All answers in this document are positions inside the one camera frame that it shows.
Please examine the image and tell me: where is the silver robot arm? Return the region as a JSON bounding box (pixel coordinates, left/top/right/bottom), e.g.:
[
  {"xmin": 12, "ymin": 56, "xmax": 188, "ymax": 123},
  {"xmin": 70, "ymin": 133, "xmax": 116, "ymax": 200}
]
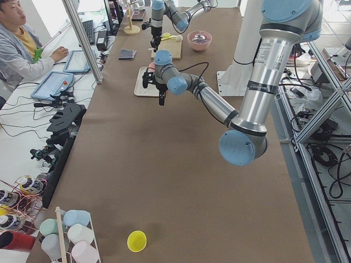
[
  {"xmin": 141, "ymin": 0, "xmax": 218, "ymax": 53},
  {"xmin": 150, "ymin": 1, "xmax": 323, "ymax": 165}
]

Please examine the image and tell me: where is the seated person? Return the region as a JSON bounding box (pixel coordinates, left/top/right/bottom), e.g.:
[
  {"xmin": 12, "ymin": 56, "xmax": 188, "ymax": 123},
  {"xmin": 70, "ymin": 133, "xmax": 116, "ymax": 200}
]
[{"xmin": 0, "ymin": 0, "xmax": 69, "ymax": 88}]

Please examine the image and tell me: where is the wooden cup rack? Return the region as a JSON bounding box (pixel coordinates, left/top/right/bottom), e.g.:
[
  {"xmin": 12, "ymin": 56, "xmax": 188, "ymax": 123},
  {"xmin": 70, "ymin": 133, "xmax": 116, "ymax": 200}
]
[{"xmin": 119, "ymin": 0, "xmax": 145, "ymax": 35}]

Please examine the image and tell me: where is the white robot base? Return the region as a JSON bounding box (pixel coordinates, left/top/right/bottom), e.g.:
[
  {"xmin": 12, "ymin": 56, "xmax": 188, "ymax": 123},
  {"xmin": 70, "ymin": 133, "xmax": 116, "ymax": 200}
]
[{"xmin": 217, "ymin": 0, "xmax": 263, "ymax": 96}]

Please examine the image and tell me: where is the pink cup on rack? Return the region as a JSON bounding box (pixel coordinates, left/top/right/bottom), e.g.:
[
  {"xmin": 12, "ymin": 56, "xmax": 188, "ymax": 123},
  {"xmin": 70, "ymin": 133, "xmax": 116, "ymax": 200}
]
[{"xmin": 71, "ymin": 241, "xmax": 99, "ymax": 263}]

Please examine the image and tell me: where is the upper teach pendant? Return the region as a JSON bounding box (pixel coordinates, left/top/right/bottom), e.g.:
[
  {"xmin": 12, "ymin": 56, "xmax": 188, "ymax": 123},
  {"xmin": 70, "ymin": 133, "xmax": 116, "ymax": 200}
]
[{"xmin": 63, "ymin": 50, "xmax": 90, "ymax": 74}]

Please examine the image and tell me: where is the blue cup on rack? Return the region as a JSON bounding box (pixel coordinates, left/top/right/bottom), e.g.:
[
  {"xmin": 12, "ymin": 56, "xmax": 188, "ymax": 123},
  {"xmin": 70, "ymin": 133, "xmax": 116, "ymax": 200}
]
[{"xmin": 64, "ymin": 210, "xmax": 90, "ymax": 227}]

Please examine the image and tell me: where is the yellow plastic knife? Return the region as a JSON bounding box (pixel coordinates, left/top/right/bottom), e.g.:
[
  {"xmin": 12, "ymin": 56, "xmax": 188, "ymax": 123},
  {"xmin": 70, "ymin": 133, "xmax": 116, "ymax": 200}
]
[{"xmin": 161, "ymin": 35, "xmax": 177, "ymax": 41}]

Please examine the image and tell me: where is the green cup on rack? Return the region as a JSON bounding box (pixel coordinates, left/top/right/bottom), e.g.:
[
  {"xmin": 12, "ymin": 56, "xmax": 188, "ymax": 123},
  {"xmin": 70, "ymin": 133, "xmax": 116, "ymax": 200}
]
[{"xmin": 39, "ymin": 219, "xmax": 59, "ymax": 236}]

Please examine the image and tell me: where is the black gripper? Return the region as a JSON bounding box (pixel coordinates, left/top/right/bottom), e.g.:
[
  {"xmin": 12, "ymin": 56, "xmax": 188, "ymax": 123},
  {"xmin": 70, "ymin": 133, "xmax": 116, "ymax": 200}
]
[
  {"xmin": 150, "ymin": 36, "xmax": 161, "ymax": 52},
  {"xmin": 155, "ymin": 82, "xmax": 168, "ymax": 106}
]

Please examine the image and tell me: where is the grey folded cloth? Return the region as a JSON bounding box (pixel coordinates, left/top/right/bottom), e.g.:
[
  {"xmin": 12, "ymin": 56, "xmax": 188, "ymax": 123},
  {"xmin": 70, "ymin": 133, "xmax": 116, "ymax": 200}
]
[{"xmin": 118, "ymin": 49, "xmax": 137, "ymax": 60}]

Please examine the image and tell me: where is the metal ice scoop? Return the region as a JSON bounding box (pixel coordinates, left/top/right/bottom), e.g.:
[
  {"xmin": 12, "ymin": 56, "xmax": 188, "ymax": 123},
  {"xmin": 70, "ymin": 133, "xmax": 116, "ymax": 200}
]
[{"xmin": 192, "ymin": 33, "xmax": 206, "ymax": 43}]

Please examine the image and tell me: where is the small pink bowl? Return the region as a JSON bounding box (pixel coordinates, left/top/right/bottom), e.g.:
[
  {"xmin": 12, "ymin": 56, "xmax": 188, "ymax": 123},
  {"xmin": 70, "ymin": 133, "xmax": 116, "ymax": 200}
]
[{"xmin": 148, "ymin": 62, "xmax": 155, "ymax": 70}]

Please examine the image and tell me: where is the black monitor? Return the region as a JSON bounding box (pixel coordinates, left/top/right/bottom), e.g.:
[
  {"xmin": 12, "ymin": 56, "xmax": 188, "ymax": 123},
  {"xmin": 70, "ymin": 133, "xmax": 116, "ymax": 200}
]
[{"xmin": 104, "ymin": 0, "xmax": 124, "ymax": 36}]

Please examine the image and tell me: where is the aluminium frame post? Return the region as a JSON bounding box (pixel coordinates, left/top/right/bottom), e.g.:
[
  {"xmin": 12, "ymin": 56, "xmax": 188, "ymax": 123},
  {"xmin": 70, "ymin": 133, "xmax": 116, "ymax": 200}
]
[{"xmin": 62, "ymin": 0, "xmax": 103, "ymax": 84}]

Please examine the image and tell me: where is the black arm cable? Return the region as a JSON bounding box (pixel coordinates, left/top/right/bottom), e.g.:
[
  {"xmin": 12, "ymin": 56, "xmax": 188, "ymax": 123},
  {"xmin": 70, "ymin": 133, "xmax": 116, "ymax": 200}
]
[{"xmin": 179, "ymin": 61, "xmax": 236, "ymax": 127}]

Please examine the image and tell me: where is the bamboo cutting board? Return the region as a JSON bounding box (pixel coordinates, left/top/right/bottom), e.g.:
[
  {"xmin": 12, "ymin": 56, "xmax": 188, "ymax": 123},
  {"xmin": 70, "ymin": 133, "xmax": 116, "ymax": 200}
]
[{"xmin": 150, "ymin": 39, "xmax": 182, "ymax": 61}]

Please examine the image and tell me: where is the lower teach pendant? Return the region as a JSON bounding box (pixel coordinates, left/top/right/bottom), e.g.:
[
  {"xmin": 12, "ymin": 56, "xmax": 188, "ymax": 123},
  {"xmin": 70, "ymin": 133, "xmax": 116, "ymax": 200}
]
[{"xmin": 30, "ymin": 71, "xmax": 74, "ymax": 101}]

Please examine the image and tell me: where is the large pink bowl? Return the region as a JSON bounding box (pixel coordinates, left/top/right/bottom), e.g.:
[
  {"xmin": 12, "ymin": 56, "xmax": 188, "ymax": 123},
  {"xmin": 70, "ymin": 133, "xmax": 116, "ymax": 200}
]
[{"xmin": 187, "ymin": 31, "xmax": 212, "ymax": 52}]

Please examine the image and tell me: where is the black tool stand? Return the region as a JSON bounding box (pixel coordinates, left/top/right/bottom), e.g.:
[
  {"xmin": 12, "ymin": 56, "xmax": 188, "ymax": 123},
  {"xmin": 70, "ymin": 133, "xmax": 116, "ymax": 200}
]
[{"xmin": 42, "ymin": 103, "xmax": 87, "ymax": 209}]

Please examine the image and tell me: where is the yellow plastic cup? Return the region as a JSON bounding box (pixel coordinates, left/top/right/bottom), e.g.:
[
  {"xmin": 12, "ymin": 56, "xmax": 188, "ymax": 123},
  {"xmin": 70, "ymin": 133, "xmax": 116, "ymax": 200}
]
[{"xmin": 127, "ymin": 230, "xmax": 147, "ymax": 253}]

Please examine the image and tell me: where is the white cup on rack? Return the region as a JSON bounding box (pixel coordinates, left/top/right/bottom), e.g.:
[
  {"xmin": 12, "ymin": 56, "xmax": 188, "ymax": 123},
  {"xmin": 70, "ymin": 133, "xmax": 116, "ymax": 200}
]
[{"xmin": 67, "ymin": 224, "xmax": 94, "ymax": 244}]

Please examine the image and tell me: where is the red cylinder can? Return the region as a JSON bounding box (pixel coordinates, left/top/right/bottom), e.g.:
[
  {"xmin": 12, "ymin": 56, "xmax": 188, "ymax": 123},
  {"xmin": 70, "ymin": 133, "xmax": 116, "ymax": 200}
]
[{"xmin": 1, "ymin": 231, "xmax": 36, "ymax": 252}]

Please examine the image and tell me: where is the grey cup on rack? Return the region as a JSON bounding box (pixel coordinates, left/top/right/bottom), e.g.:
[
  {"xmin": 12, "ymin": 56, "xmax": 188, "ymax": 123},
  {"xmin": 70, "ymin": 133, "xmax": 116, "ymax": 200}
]
[{"xmin": 41, "ymin": 234, "xmax": 61, "ymax": 260}]

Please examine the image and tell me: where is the teach pendant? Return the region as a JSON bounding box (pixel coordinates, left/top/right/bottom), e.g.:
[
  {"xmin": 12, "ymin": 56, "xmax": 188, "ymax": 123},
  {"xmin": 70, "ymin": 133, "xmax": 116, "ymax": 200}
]
[
  {"xmin": 63, "ymin": 50, "xmax": 90, "ymax": 74},
  {"xmin": 30, "ymin": 71, "xmax": 74, "ymax": 101}
]

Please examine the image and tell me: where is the black keyboard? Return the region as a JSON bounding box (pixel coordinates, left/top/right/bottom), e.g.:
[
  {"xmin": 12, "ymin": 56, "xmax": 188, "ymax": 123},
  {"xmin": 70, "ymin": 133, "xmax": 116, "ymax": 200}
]
[{"xmin": 82, "ymin": 20, "xmax": 95, "ymax": 45}]

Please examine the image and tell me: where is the white rabbit print tray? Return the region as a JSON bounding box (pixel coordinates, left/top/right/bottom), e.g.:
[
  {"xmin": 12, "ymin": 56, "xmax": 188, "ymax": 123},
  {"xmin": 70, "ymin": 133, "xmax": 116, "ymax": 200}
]
[{"xmin": 134, "ymin": 66, "xmax": 159, "ymax": 98}]

